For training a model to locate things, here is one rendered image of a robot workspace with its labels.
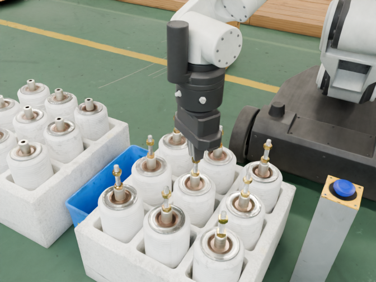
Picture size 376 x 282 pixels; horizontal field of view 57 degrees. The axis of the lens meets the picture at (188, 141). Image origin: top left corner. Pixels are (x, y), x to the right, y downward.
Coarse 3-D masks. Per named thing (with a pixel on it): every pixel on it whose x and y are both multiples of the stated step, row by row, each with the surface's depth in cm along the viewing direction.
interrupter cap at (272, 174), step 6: (252, 162) 84; (258, 162) 84; (252, 168) 82; (270, 168) 83; (276, 168) 82; (252, 174) 81; (258, 174) 81; (270, 174) 81; (276, 174) 81; (258, 180) 79; (264, 180) 79; (270, 180) 79
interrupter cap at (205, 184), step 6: (186, 174) 80; (180, 180) 78; (186, 180) 79; (204, 180) 79; (210, 180) 79; (180, 186) 77; (186, 186) 77; (204, 186) 77; (210, 186) 77; (186, 192) 75; (192, 192) 75; (198, 192) 75; (204, 192) 75
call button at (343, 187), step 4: (336, 180) 69; (340, 180) 69; (344, 180) 69; (336, 184) 68; (340, 184) 68; (344, 184) 68; (348, 184) 68; (352, 184) 68; (336, 188) 67; (340, 188) 67; (344, 188) 67; (348, 188) 67; (352, 188) 67; (336, 192) 68; (340, 192) 66; (344, 192) 66; (348, 192) 66; (352, 192) 66; (344, 196) 67
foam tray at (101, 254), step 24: (192, 168) 93; (240, 168) 93; (288, 192) 86; (96, 216) 79; (144, 216) 83; (216, 216) 80; (96, 240) 74; (192, 240) 78; (264, 240) 75; (96, 264) 80; (120, 264) 73; (144, 264) 69; (192, 264) 72; (264, 264) 76
